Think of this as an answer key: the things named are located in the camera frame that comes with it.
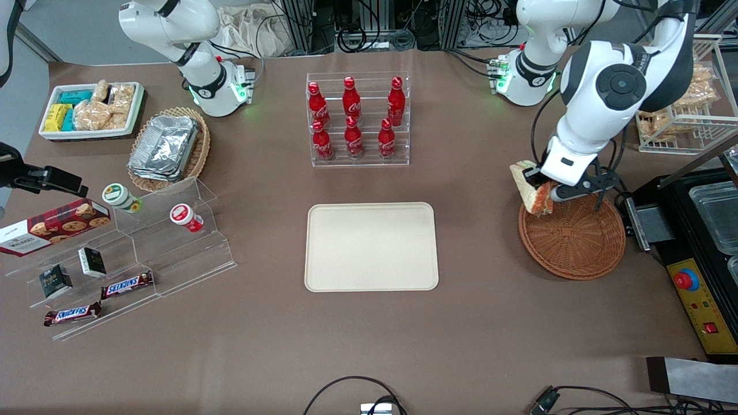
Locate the aluminium frame post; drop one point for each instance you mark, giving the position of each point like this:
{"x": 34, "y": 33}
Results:
{"x": 455, "y": 20}
{"x": 300, "y": 23}

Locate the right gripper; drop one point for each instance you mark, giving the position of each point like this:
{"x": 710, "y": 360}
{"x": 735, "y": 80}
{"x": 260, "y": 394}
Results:
{"x": 23, "y": 175}

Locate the beige cloth bag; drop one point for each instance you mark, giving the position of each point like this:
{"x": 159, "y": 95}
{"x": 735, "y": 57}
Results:
{"x": 253, "y": 31}

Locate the bagged pastry snack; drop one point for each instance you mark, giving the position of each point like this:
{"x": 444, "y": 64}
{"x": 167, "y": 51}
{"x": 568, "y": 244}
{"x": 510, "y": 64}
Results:
{"x": 700, "y": 95}
{"x": 657, "y": 122}
{"x": 702, "y": 75}

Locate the clear plastic container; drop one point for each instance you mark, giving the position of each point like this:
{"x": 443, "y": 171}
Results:
{"x": 718, "y": 219}
{"x": 733, "y": 270}

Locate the green lid yogurt cup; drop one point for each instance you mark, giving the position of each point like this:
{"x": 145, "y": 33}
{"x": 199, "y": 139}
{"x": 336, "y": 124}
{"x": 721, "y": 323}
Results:
{"x": 118, "y": 196}

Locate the clear bag of crackers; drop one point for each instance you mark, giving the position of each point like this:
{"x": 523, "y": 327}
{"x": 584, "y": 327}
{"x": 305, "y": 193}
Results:
{"x": 92, "y": 115}
{"x": 123, "y": 97}
{"x": 101, "y": 91}
{"x": 121, "y": 119}

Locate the round brown wicker basket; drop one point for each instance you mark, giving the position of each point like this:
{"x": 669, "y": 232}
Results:
{"x": 571, "y": 242}

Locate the white rectangular snack bin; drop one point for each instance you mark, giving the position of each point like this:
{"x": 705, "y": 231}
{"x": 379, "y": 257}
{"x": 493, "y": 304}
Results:
{"x": 138, "y": 106}

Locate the black machine yellow panel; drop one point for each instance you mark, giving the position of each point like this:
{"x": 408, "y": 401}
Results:
{"x": 680, "y": 248}

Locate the red lid yogurt cup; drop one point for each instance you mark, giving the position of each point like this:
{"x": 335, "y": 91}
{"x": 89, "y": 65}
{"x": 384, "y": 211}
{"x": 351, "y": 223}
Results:
{"x": 183, "y": 216}

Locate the teal snack packet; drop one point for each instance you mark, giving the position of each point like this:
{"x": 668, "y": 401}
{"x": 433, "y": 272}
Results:
{"x": 76, "y": 96}
{"x": 68, "y": 120}

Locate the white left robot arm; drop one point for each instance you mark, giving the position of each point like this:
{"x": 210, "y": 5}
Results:
{"x": 588, "y": 115}

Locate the beige rectangular serving tray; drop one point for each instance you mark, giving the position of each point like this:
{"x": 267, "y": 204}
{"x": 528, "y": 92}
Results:
{"x": 372, "y": 248}

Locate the yellow snack packet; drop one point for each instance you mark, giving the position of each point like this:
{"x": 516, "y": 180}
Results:
{"x": 56, "y": 118}

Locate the red tartan cookie box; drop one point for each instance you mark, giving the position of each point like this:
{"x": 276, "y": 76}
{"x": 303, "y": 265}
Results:
{"x": 52, "y": 227}

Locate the brown Snickers bar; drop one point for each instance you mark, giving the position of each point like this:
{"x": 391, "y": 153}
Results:
{"x": 72, "y": 314}
{"x": 127, "y": 285}

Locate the stack of foil containers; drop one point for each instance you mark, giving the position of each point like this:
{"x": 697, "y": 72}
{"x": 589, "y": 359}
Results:
{"x": 164, "y": 147}

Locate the red rocker switch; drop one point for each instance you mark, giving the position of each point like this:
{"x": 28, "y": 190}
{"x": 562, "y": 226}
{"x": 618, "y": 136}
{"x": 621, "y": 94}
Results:
{"x": 710, "y": 328}

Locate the grey sheet black edge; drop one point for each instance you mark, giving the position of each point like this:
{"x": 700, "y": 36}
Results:
{"x": 697, "y": 379}

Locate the small black white box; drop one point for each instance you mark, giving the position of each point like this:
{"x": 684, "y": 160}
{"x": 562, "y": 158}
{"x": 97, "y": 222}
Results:
{"x": 92, "y": 262}

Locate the red cola bottle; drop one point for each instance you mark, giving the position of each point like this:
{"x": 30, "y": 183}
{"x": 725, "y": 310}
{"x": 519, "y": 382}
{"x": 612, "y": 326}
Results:
{"x": 318, "y": 106}
{"x": 386, "y": 143}
{"x": 351, "y": 101}
{"x": 353, "y": 141}
{"x": 396, "y": 104}
{"x": 323, "y": 143}

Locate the clear acrylic step display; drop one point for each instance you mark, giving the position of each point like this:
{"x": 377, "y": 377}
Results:
{"x": 173, "y": 259}

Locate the clear acrylic bottle rack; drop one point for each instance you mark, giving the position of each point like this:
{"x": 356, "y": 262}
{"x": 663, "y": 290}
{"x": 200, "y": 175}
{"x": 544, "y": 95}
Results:
{"x": 360, "y": 161}

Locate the triangle sandwich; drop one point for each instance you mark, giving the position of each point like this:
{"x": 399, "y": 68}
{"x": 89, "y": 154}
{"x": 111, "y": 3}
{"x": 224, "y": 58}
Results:
{"x": 530, "y": 196}

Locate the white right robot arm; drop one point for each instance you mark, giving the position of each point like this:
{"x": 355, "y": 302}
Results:
{"x": 202, "y": 80}

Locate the red emergency stop button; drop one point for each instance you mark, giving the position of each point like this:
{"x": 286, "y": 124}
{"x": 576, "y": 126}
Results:
{"x": 686, "y": 280}

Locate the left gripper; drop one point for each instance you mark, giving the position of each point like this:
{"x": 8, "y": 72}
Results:
{"x": 534, "y": 173}

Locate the oval tan wicker basket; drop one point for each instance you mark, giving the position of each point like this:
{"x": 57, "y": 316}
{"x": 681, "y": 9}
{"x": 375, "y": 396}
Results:
{"x": 199, "y": 155}

